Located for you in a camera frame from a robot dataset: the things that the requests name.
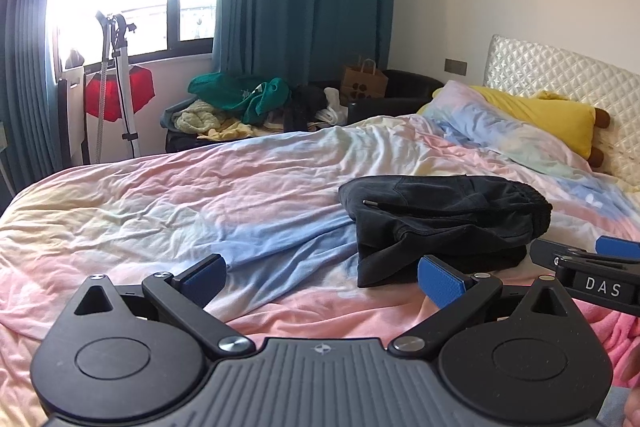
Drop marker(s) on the cream knitted garment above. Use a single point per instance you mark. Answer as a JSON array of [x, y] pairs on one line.
[[195, 117]]

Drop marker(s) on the dark wall switch plate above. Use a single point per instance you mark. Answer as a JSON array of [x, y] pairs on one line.
[[456, 66]]

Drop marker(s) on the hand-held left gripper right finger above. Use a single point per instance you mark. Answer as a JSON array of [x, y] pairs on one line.
[[442, 283]]

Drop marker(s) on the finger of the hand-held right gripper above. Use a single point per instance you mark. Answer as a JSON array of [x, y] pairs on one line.
[[550, 252], [620, 248]]

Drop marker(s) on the pale yellow cloth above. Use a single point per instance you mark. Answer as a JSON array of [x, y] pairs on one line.
[[230, 131]]

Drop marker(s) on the brown paper bag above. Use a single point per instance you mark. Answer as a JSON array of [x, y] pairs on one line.
[[365, 84]]

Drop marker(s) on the black garment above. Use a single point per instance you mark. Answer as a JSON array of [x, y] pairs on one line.
[[302, 107]]

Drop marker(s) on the red garment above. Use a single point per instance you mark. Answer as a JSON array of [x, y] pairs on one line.
[[140, 89]]

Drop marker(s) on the yellow plush pillow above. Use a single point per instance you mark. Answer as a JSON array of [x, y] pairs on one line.
[[545, 117]]

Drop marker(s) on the white quilted headboard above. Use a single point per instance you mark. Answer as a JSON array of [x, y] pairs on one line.
[[560, 72]]

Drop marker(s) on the pastel tie-dye pillow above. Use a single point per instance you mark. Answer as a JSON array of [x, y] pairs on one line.
[[490, 127]]

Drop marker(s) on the pastel tie-dye duvet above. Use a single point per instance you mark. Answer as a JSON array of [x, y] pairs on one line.
[[200, 207]]

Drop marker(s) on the green garment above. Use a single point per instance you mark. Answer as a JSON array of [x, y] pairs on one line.
[[225, 89]]

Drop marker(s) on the white cloth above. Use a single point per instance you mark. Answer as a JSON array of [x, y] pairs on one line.
[[334, 107]]

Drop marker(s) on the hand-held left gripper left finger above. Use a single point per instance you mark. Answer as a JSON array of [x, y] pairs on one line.
[[202, 278]]

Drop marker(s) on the black pants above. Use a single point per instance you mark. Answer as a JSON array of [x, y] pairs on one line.
[[440, 217]]

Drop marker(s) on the pink fleece blanket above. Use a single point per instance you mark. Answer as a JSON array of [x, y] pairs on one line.
[[617, 329]]

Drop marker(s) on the standing garment steamer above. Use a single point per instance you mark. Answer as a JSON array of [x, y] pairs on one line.
[[122, 72]]

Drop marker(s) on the black armchair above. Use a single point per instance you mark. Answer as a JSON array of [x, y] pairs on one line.
[[415, 89]]

